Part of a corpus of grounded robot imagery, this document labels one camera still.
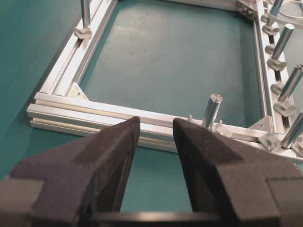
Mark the metal pin left upper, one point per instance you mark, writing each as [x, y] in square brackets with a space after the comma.
[271, 142]

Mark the metal pin top left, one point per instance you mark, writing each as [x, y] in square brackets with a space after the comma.
[210, 115]

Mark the metal pin corner bottom-left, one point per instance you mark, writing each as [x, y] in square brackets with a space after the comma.
[269, 18]

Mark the metal pin top right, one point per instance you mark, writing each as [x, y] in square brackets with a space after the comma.
[85, 32]

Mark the square aluminium extrusion frame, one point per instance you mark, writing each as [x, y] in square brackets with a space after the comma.
[162, 59]

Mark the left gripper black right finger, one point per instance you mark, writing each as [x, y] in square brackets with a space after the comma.
[246, 186]

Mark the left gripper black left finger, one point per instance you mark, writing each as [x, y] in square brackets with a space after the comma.
[65, 184]

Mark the metal pin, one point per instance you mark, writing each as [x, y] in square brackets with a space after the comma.
[210, 115]
[276, 50]
[271, 142]
[85, 32]
[284, 91]

